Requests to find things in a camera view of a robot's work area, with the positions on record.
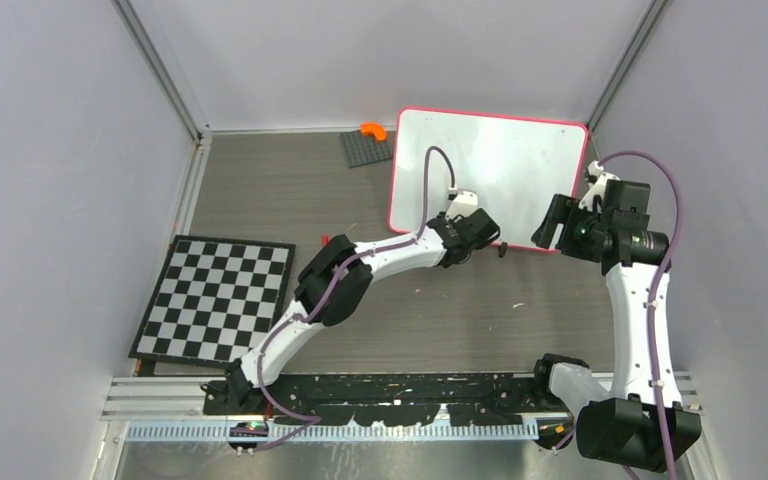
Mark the pink framed whiteboard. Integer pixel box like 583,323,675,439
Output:
387,107,589,250

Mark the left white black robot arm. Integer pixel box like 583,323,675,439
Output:
225,208,500,414

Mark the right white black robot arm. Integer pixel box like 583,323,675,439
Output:
530,174,702,473

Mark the orange curved plastic piece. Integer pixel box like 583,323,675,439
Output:
359,122,388,142

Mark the grey studded baseplate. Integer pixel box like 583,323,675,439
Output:
338,130,393,168

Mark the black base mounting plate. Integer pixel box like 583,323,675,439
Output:
200,373,571,427

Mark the black white checkerboard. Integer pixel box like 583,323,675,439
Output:
129,235,296,368

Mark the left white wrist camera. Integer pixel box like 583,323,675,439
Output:
445,190,479,220

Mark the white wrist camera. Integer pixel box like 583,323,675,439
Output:
578,160,620,213
445,190,479,220

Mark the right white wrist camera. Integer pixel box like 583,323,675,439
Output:
578,160,620,213

